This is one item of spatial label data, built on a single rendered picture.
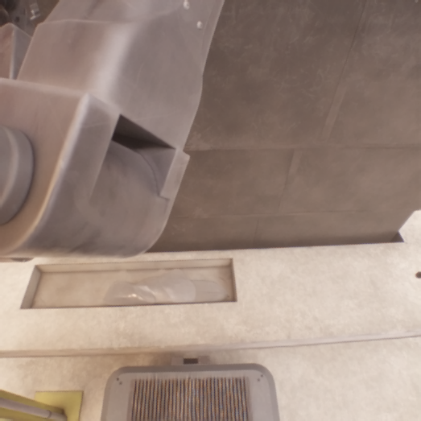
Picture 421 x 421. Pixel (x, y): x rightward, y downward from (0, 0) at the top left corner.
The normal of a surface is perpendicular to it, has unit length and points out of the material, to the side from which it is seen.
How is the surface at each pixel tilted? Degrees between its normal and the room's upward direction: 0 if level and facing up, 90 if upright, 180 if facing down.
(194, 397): 0
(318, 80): 90
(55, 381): 0
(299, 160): 90
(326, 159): 90
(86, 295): 0
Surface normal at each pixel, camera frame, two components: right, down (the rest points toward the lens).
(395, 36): 0.05, 0.77
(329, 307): 0.01, -0.64
